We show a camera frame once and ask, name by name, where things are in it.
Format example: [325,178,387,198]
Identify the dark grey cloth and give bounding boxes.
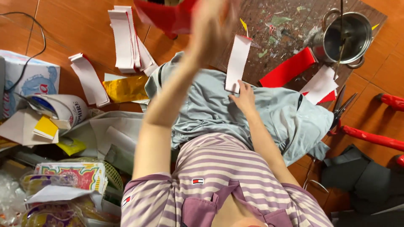
[320,144,404,227]

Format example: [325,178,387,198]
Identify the person's grey-blue trousers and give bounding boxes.
[145,52,335,167]

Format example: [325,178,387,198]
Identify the heap of colourful printed packets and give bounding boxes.
[0,159,122,227]

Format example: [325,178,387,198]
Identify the black-handled scissors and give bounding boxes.
[328,84,358,135]

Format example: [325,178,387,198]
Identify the white printed paper roll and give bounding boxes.
[25,94,89,130]

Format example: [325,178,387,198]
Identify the person's right hand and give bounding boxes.
[229,80,257,116]

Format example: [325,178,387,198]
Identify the person's purple striped shirt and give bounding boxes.
[121,132,334,227]

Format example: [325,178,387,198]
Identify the grey paper sheets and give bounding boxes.
[62,110,146,174]

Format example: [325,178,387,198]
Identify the steel pot with handles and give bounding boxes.
[313,8,374,69]

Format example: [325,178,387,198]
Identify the gold foil sheet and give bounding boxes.
[102,75,149,103]

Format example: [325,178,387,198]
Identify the small red paper piece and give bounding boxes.
[302,90,337,105]

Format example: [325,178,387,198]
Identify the small bundle of white strips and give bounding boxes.
[68,53,110,108]

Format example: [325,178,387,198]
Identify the red paper strip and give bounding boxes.
[259,47,316,88]

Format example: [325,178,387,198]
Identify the white zigzag-edged paper strip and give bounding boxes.
[225,34,253,94]

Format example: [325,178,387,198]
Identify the green plastic basket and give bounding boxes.
[104,160,124,193]

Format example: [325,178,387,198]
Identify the white thin cable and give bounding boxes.
[302,158,329,194]

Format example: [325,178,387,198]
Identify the yellow plastic bag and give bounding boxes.
[56,137,87,157]

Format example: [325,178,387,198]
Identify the black cable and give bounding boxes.
[0,12,47,92]

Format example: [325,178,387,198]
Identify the yellow paper scrap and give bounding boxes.
[239,18,249,38]

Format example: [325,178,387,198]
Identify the thin stick in pot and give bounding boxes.
[333,0,347,81]

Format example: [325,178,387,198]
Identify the white and blue cardboard box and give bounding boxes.
[0,49,61,119]

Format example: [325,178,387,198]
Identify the person's left hand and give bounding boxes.
[189,0,240,63]

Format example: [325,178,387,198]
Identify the paint-stained dark wooden board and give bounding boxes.
[211,0,388,92]

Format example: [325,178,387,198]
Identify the stack of white paper strips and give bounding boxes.
[108,5,159,77]

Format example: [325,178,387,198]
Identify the red metal stool legs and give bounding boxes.
[342,93,404,168]

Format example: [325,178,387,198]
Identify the white paper sheets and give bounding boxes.
[0,108,59,146]

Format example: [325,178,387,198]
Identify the red paper sheet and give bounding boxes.
[134,0,198,35]

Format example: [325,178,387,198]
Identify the yellow paper pieces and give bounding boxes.
[33,115,59,140]

